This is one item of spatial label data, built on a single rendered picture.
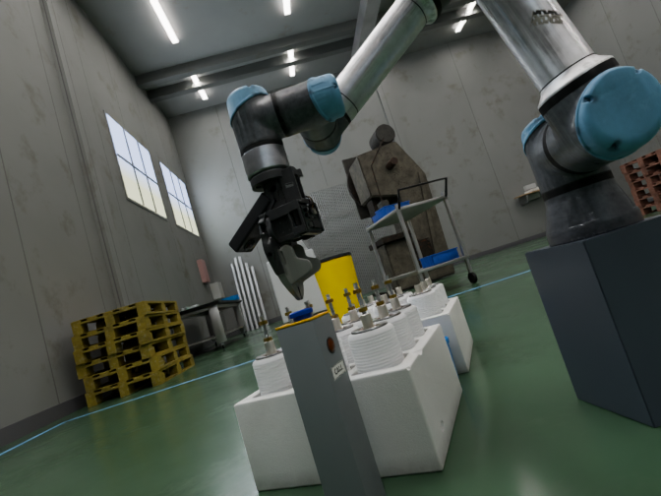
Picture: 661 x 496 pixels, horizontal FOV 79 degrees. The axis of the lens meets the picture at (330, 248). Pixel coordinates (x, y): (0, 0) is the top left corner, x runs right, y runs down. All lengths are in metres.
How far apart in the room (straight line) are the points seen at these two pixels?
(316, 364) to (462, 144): 12.34
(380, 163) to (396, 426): 6.09
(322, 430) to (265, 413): 0.23
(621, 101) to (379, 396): 0.58
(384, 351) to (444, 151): 11.91
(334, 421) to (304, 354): 0.11
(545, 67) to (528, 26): 0.07
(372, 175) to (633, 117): 6.00
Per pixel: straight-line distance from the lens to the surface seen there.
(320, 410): 0.67
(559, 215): 0.83
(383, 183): 6.61
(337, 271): 3.75
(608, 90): 0.71
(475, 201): 12.48
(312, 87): 0.70
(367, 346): 0.78
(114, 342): 4.33
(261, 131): 0.69
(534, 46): 0.75
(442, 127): 12.85
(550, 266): 0.85
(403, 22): 0.89
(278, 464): 0.92
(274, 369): 0.89
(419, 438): 0.78
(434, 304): 1.31
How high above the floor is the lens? 0.34
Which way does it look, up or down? 6 degrees up
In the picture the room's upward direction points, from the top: 18 degrees counter-clockwise
